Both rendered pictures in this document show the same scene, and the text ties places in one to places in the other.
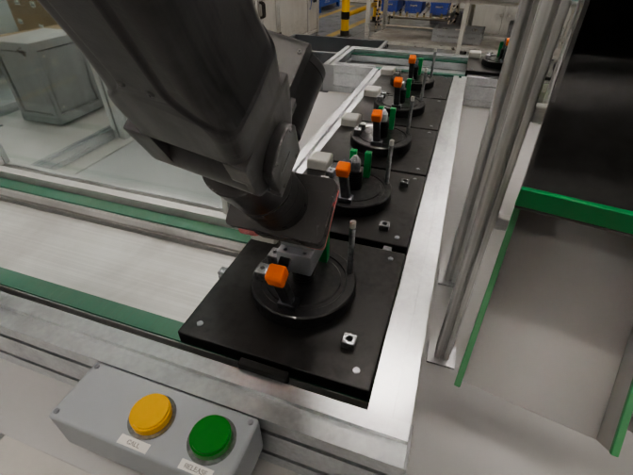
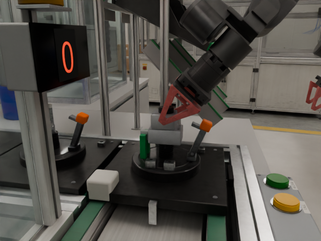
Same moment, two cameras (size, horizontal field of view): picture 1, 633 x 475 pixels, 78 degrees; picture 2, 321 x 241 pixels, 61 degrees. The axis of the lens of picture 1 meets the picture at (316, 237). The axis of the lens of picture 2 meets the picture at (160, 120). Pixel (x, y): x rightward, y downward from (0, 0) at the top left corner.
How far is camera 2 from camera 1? 71 cm
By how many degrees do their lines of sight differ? 86
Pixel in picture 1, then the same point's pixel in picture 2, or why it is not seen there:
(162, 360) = (249, 215)
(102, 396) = (295, 232)
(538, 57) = (166, 16)
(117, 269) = not seen: outside the picture
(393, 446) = (240, 147)
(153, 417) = (288, 196)
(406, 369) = (204, 144)
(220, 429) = (272, 175)
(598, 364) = not seen: hidden behind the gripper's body
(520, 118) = (165, 38)
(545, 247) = not seen: hidden behind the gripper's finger
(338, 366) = (215, 153)
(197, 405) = (265, 191)
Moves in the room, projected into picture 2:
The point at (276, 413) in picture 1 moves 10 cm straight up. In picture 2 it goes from (249, 169) to (253, 124)
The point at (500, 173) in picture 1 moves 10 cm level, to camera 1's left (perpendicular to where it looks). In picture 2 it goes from (165, 61) to (173, 65)
